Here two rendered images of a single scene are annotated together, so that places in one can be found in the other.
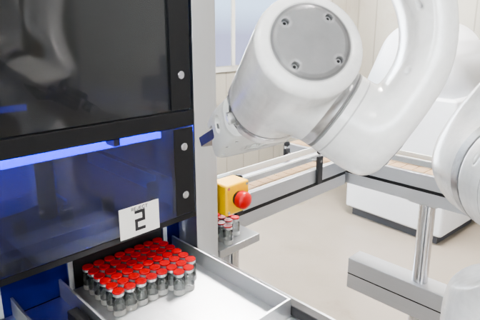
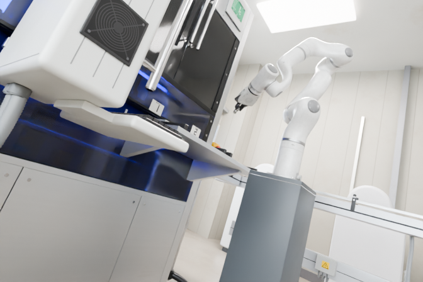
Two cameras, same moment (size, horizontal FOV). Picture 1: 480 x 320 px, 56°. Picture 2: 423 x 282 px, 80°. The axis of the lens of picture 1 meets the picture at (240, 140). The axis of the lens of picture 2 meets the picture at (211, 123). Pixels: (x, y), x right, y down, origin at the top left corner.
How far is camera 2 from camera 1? 1.04 m
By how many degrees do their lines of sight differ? 30
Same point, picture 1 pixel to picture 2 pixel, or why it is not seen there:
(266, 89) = (264, 72)
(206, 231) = not seen: hidden behind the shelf
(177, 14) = (221, 88)
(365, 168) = (275, 92)
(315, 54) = (272, 70)
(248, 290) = not seen: hidden behind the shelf
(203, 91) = (219, 110)
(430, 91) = (287, 83)
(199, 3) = (226, 89)
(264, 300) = not seen: hidden behind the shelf
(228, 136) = (246, 91)
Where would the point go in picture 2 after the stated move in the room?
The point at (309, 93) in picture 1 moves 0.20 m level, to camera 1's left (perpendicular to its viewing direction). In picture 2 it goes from (271, 73) to (233, 58)
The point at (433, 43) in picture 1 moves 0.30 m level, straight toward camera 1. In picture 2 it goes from (288, 77) to (294, 38)
